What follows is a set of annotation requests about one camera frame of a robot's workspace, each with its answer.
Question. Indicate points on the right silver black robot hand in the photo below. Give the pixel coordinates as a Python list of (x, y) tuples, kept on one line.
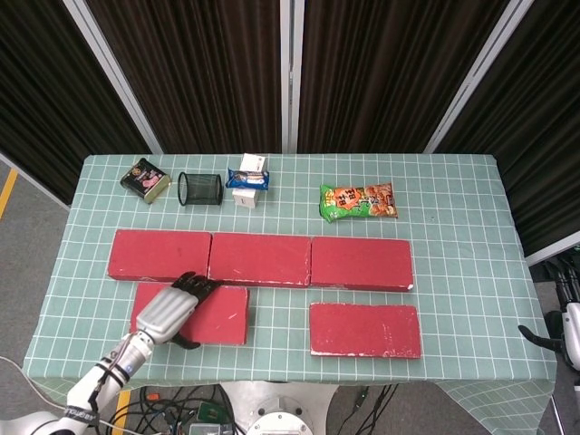
[(573, 331)]

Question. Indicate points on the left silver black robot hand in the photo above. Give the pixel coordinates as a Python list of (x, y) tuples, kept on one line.
[(165, 312)]

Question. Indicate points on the red brick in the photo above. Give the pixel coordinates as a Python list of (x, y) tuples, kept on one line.
[(362, 328), (154, 254), (362, 263), (258, 258), (217, 317)]

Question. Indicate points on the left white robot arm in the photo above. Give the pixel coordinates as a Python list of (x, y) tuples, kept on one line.
[(90, 385)]

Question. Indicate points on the green circuit board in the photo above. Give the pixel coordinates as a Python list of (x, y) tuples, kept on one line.
[(210, 412)]

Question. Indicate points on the black mesh pen holder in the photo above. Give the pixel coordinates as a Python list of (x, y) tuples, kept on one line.
[(201, 188)]

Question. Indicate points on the green checked tablecloth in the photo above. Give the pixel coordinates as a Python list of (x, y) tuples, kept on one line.
[(453, 272)]

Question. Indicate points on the black luncheon meat can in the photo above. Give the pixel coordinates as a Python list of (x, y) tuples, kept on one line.
[(145, 179)]

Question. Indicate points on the white carton box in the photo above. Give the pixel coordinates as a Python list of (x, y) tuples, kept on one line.
[(244, 198)]

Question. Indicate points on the blue cookie packet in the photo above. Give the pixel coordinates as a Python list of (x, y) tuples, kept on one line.
[(247, 179)]

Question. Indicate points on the dark ribbed partition panel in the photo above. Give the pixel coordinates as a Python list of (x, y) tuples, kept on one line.
[(195, 72), (45, 90), (385, 72), (544, 136)]

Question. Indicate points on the green orange snack bag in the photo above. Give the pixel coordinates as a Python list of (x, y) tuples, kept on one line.
[(358, 201)]

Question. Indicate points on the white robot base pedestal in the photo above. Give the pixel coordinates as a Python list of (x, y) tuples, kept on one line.
[(276, 408)]

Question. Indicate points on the silver partition post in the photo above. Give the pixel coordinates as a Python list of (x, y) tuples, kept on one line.
[(480, 77), (113, 77), (291, 72)]

